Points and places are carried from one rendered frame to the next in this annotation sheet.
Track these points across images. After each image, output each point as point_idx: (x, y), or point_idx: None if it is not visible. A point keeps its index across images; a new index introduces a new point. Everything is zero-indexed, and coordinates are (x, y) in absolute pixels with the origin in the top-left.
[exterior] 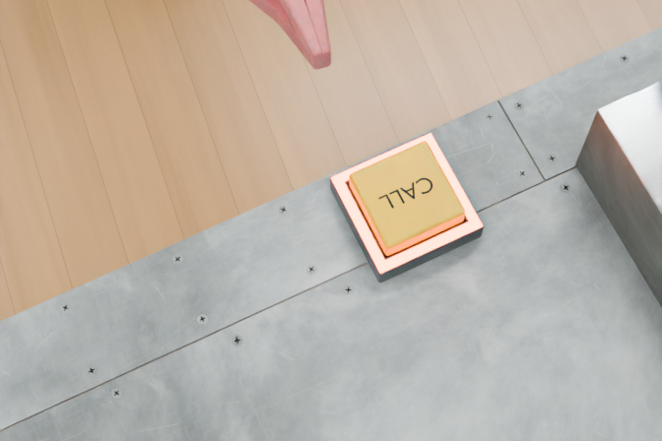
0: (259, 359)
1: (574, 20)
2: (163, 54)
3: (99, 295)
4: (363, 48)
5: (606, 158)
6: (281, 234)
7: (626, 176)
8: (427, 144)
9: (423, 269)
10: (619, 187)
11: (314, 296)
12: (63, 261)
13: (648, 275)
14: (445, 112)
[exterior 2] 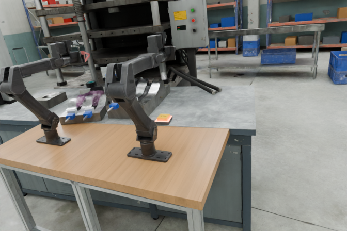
0: (189, 118)
1: (129, 127)
2: (171, 140)
3: (200, 126)
4: None
5: (145, 109)
6: (177, 124)
7: (146, 105)
8: (157, 117)
9: None
10: (147, 109)
11: (179, 119)
12: (201, 129)
13: (151, 111)
14: None
